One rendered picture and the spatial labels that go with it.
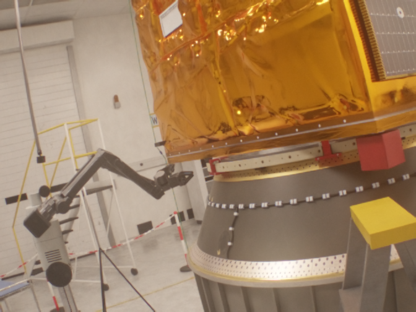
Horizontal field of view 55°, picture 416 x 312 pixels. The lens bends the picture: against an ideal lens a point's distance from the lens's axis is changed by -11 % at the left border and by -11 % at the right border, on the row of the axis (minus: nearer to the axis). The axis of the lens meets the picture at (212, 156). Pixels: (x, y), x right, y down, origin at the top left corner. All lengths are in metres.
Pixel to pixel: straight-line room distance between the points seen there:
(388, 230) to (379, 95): 0.69
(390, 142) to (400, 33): 0.47
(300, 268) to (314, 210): 0.27
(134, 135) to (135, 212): 1.71
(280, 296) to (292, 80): 0.99
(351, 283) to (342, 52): 0.87
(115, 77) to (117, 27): 1.24
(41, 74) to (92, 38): 1.53
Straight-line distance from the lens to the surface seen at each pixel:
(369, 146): 1.80
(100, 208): 9.72
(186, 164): 10.13
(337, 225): 2.02
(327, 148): 2.06
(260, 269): 2.13
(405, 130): 2.16
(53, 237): 2.53
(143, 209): 10.15
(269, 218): 2.16
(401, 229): 1.22
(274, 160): 2.16
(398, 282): 2.04
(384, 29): 1.83
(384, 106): 1.77
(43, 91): 9.70
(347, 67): 1.72
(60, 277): 2.58
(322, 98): 1.82
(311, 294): 2.02
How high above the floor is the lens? 1.86
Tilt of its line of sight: 2 degrees down
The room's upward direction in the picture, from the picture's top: 13 degrees counter-clockwise
